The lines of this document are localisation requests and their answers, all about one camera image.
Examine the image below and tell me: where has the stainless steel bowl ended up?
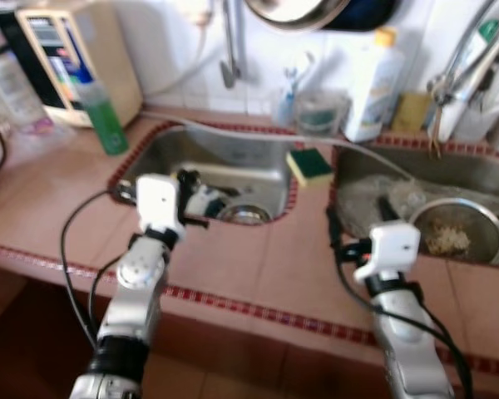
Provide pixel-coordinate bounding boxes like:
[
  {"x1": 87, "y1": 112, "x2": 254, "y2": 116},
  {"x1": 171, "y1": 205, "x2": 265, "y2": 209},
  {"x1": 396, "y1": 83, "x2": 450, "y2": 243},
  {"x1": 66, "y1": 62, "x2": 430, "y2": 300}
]
[{"x1": 219, "y1": 202, "x2": 273, "y2": 225}]

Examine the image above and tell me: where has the steel sink basin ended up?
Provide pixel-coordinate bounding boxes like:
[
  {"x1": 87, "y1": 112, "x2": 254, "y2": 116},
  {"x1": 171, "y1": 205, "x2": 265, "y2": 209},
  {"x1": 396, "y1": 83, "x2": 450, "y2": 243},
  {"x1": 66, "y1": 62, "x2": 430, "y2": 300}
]
[
  {"x1": 333, "y1": 148, "x2": 499, "y2": 268},
  {"x1": 116, "y1": 125, "x2": 296, "y2": 225}
]

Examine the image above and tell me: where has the yellow green dish sponge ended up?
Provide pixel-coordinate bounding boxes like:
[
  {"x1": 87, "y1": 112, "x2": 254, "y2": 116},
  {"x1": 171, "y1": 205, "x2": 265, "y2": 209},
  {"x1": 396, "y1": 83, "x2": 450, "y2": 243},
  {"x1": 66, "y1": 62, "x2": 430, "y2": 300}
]
[{"x1": 285, "y1": 148, "x2": 335, "y2": 188}]

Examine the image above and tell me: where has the metal mesh strainer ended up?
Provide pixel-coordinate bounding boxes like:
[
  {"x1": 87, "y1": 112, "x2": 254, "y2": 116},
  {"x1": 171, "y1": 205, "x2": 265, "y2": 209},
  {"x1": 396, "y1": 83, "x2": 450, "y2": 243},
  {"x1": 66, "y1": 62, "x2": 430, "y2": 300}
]
[{"x1": 409, "y1": 198, "x2": 499, "y2": 267}]

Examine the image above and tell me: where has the plain yellow sponge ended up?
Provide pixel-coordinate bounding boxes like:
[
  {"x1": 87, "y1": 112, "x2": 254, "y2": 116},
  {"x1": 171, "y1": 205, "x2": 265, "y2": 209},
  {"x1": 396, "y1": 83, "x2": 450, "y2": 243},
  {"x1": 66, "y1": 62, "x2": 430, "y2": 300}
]
[{"x1": 391, "y1": 91, "x2": 433, "y2": 134}]

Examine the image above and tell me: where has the green dish soap bottle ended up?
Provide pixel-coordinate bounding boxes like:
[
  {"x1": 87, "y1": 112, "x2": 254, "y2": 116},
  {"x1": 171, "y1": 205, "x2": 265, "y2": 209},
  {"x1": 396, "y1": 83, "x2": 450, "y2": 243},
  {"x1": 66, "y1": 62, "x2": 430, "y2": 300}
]
[{"x1": 71, "y1": 71, "x2": 130, "y2": 156}]

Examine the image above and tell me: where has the clear cup green scourer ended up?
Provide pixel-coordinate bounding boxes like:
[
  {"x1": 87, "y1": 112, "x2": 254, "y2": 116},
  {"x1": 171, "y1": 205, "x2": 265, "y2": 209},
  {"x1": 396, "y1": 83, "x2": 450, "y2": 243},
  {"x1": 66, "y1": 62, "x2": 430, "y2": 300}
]
[{"x1": 295, "y1": 90, "x2": 348, "y2": 136}]

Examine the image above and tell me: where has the clear toothbrush cup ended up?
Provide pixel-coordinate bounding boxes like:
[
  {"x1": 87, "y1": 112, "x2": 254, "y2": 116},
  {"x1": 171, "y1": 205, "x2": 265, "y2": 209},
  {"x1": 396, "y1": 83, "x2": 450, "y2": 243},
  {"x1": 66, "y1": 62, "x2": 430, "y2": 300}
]
[{"x1": 272, "y1": 87, "x2": 299, "y2": 126}]

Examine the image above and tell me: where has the white bottle yellow cap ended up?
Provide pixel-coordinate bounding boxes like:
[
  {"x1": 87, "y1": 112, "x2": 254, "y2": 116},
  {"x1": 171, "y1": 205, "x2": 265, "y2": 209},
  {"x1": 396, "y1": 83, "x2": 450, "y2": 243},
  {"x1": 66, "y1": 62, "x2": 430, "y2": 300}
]
[{"x1": 343, "y1": 27, "x2": 400, "y2": 142}]

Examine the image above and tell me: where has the beige water ionizer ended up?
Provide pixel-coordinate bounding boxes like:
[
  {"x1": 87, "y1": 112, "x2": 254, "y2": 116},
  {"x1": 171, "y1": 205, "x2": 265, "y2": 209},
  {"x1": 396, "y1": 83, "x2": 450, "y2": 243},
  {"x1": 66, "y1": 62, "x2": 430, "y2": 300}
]
[{"x1": 0, "y1": 4, "x2": 144, "y2": 127}]

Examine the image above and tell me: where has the white blue toothbrush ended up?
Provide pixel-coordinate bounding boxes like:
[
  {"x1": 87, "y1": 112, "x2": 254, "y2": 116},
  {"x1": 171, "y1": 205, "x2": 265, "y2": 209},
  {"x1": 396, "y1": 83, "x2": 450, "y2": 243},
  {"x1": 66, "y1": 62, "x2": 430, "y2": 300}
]
[{"x1": 283, "y1": 54, "x2": 313, "y2": 96}]

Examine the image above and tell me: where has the chrome sink faucet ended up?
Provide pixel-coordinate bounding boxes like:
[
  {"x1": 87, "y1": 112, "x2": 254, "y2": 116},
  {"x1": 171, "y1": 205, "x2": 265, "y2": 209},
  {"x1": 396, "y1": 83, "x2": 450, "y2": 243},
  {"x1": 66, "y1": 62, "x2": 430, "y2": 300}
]
[{"x1": 428, "y1": 0, "x2": 499, "y2": 105}]

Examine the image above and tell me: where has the hanging dark blue pan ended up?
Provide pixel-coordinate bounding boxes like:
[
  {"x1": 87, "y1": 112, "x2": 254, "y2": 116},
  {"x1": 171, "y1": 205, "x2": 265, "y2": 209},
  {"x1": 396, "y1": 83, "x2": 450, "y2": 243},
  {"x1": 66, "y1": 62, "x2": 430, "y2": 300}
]
[{"x1": 324, "y1": 0, "x2": 400, "y2": 32}]

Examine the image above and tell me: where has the hanging steel pan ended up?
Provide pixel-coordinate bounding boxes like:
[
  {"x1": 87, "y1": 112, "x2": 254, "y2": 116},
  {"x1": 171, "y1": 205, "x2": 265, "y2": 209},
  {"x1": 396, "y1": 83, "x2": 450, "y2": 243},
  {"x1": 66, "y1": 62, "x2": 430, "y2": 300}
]
[{"x1": 243, "y1": 0, "x2": 350, "y2": 32}]

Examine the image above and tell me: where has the clear plastic bottle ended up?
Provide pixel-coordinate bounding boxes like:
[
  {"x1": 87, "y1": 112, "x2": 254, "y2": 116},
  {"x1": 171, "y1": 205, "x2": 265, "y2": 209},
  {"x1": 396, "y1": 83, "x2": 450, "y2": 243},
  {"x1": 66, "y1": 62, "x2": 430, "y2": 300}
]
[{"x1": 0, "y1": 46, "x2": 47, "y2": 130}]

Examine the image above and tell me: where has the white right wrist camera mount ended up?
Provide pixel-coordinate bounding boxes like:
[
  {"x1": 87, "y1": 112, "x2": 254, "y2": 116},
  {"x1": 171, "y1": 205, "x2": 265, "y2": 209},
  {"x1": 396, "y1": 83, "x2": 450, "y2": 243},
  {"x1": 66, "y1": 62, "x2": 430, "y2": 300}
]
[{"x1": 355, "y1": 220, "x2": 421, "y2": 283}]

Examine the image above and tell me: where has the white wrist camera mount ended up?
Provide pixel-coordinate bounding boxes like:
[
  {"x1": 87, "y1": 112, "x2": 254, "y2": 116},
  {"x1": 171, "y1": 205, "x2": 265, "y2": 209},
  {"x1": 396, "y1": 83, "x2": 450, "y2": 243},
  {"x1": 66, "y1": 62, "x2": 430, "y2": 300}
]
[
  {"x1": 355, "y1": 220, "x2": 421, "y2": 283},
  {"x1": 136, "y1": 175, "x2": 186, "y2": 242}
]

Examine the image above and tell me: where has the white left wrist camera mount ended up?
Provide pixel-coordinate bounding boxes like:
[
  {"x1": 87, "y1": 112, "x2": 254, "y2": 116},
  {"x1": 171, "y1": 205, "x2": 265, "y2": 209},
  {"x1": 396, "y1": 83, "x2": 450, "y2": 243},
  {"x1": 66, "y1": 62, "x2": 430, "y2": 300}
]
[{"x1": 136, "y1": 175, "x2": 186, "y2": 242}]

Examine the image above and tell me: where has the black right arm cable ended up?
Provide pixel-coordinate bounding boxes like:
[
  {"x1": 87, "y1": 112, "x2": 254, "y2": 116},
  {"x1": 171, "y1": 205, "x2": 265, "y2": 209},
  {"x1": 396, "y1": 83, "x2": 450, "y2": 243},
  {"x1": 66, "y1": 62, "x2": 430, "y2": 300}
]
[{"x1": 337, "y1": 258, "x2": 475, "y2": 399}]

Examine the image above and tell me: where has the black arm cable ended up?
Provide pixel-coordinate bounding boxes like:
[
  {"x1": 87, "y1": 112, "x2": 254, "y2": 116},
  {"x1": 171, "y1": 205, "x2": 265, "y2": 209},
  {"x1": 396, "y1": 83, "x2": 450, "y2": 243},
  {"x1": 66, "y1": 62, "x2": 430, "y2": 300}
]
[
  {"x1": 61, "y1": 190, "x2": 142, "y2": 346},
  {"x1": 337, "y1": 258, "x2": 475, "y2": 399}
]

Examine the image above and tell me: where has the grey wall tap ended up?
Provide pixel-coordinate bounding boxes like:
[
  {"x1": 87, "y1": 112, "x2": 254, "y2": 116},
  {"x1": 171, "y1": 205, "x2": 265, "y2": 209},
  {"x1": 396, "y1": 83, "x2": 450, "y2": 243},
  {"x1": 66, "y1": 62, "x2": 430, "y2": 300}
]
[{"x1": 219, "y1": 0, "x2": 244, "y2": 88}]

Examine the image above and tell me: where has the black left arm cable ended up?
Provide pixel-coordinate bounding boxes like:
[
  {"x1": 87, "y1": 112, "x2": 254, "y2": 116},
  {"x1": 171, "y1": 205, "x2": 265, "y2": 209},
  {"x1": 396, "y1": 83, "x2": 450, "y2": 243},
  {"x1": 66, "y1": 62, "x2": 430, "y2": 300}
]
[{"x1": 61, "y1": 190, "x2": 142, "y2": 346}]

